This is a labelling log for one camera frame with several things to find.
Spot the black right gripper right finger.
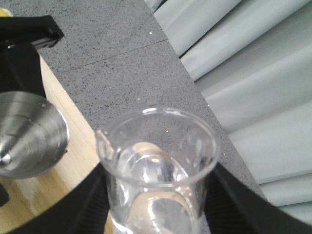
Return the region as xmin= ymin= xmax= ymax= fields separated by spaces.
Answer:
xmin=204 ymin=163 xmax=312 ymax=234

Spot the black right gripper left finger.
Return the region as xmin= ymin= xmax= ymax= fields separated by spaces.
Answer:
xmin=6 ymin=163 xmax=110 ymax=234

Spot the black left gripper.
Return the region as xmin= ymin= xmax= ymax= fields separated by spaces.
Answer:
xmin=0 ymin=15 xmax=64 ymax=97

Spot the stainless steel jigger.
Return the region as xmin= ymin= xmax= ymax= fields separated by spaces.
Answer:
xmin=0 ymin=92 xmax=70 ymax=179

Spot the glass measuring beaker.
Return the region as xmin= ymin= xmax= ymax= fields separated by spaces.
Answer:
xmin=95 ymin=108 xmax=220 ymax=234

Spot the yellow lemon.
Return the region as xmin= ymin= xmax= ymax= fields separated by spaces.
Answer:
xmin=0 ymin=8 xmax=13 ymax=17

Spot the wooden cutting board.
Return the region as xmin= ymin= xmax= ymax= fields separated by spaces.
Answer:
xmin=0 ymin=60 xmax=107 ymax=234

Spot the grey curtain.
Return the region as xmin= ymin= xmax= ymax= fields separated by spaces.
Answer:
xmin=147 ymin=0 xmax=312 ymax=223

